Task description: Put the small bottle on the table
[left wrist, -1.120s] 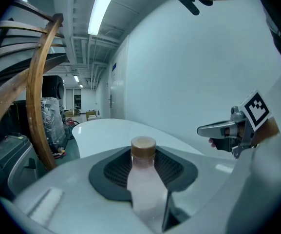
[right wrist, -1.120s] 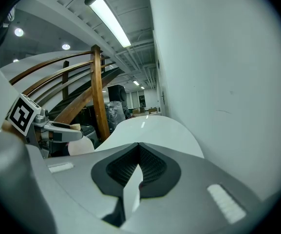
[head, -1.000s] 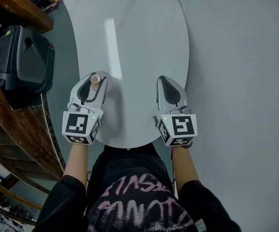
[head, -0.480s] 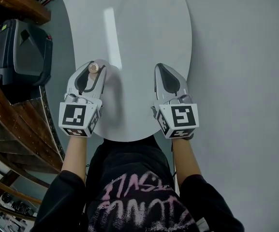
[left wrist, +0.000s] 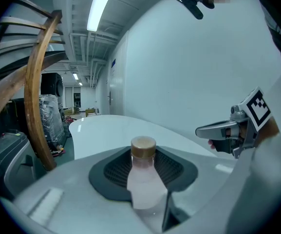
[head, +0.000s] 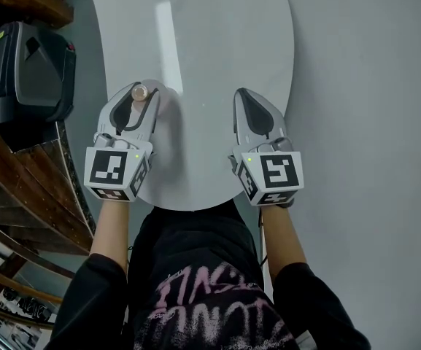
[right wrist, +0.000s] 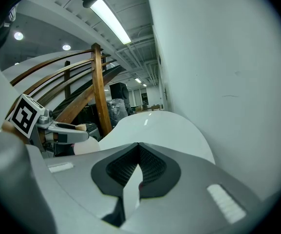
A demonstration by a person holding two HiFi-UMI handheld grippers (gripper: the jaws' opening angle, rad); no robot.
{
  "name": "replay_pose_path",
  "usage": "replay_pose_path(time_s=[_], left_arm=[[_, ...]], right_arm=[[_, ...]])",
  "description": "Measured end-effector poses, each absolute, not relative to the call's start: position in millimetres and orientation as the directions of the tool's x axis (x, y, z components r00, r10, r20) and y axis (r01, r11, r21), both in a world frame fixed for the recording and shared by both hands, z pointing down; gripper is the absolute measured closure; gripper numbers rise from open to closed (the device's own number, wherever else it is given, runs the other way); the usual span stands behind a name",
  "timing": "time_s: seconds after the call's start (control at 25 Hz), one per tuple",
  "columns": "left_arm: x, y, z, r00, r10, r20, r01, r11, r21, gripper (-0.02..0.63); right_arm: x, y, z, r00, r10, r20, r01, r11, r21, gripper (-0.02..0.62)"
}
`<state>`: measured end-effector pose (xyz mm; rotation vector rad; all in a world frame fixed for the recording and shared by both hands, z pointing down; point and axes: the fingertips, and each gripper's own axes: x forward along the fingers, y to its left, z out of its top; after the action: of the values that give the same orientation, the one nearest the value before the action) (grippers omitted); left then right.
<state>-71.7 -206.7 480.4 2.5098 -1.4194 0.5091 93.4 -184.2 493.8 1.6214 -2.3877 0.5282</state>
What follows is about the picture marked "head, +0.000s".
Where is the black white printed poster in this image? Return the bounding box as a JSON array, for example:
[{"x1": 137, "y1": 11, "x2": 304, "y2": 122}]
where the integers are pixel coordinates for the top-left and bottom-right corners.
[{"x1": 0, "y1": 285, "x2": 57, "y2": 324}]

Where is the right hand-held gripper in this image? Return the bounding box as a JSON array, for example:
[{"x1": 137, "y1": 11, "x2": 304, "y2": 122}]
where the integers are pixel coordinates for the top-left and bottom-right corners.
[{"x1": 227, "y1": 87, "x2": 305, "y2": 209}]

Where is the person's right forearm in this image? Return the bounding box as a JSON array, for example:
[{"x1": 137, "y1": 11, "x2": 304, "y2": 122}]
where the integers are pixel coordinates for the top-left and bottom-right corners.
[{"x1": 260, "y1": 203, "x2": 308, "y2": 281}]

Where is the black grey machine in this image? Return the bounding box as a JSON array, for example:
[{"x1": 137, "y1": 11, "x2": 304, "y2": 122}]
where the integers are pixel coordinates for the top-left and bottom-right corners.
[{"x1": 0, "y1": 20, "x2": 77, "y2": 124}]

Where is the black cable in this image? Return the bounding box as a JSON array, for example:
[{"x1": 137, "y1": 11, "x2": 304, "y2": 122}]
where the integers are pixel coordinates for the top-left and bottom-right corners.
[{"x1": 256, "y1": 209, "x2": 270, "y2": 266}]

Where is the white kidney-shaped table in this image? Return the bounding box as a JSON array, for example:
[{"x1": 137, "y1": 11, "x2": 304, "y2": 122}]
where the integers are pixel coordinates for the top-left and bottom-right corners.
[{"x1": 85, "y1": 0, "x2": 295, "y2": 212}]

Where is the black printed sweatshirt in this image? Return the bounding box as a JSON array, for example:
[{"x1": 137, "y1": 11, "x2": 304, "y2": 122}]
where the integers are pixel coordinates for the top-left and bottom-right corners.
[{"x1": 44, "y1": 202, "x2": 372, "y2": 350}]

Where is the person's left forearm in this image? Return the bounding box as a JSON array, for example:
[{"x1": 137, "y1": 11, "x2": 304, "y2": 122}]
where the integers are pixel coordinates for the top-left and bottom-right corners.
[{"x1": 88, "y1": 196, "x2": 131, "y2": 273}]

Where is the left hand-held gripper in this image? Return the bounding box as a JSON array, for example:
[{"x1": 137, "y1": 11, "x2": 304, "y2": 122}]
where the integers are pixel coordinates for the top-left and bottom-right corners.
[{"x1": 83, "y1": 82, "x2": 161, "y2": 203}]

